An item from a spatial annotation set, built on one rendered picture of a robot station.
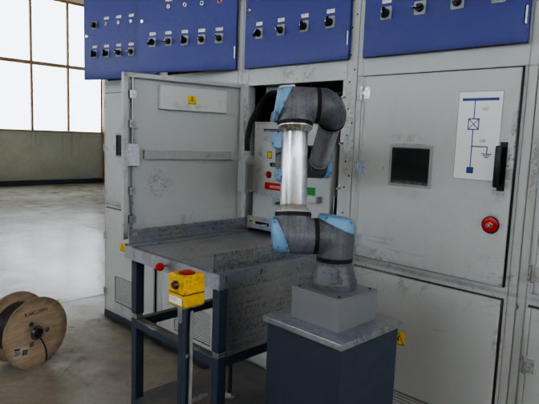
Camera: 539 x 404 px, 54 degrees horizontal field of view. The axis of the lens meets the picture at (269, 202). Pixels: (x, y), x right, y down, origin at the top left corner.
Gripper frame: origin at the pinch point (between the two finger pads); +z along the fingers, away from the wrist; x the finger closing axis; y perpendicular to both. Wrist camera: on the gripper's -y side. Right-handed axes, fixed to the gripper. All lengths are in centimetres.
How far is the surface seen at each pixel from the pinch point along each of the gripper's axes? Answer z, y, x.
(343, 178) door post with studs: -1.2, 17.4, -7.0
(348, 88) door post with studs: -10.9, 17.4, 29.3
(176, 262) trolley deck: -50, -24, -53
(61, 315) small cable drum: 10, -147, -98
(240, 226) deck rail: 16, -40, -32
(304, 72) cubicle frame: -6.8, -6.5, 38.6
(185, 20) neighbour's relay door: -7, -81, 69
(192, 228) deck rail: -13, -48, -38
